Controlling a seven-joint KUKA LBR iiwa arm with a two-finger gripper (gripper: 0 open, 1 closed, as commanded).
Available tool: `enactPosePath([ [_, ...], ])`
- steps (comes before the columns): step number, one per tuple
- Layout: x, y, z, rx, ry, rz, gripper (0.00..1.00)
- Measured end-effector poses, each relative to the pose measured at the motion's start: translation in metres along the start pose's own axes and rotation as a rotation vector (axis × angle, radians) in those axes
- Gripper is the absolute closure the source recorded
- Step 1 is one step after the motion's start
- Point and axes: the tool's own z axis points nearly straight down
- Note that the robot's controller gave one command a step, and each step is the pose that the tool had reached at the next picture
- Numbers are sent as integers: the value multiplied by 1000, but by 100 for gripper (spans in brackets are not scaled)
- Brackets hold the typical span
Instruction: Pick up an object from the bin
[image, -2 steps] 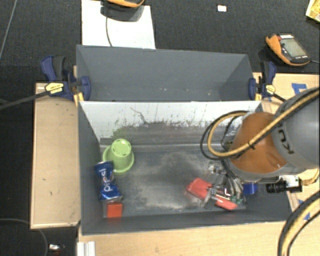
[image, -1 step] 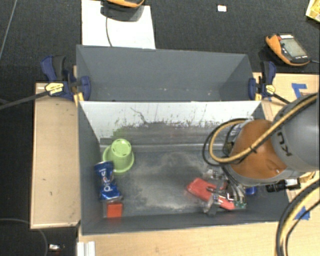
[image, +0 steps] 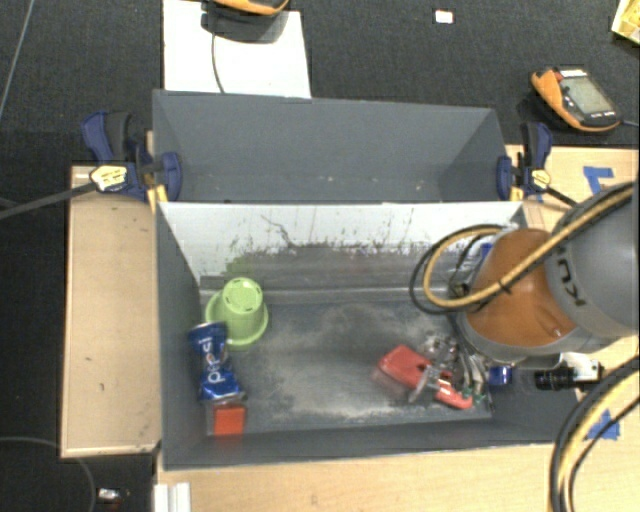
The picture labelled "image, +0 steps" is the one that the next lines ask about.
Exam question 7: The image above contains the red plastic tool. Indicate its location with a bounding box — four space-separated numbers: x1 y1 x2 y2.
371 344 475 412

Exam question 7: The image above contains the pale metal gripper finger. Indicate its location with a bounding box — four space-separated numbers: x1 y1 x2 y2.
432 374 459 400
407 364 439 405

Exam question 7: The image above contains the grey metal bin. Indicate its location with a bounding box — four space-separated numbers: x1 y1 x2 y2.
149 88 586 471

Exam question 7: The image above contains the pale wood flat board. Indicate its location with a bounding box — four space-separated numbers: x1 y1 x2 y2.
59 164 164 459

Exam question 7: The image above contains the small red-orange block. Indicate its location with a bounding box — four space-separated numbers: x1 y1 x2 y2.
206 401 248 438

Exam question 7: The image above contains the light green plastic cup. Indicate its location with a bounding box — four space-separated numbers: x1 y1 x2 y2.
204 276 270 351

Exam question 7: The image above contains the black cylinder on white bracket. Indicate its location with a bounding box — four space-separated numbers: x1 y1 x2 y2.
533 351 605 392

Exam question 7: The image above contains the crushed blue soda can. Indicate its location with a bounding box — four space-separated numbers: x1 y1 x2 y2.
186 320 249 404

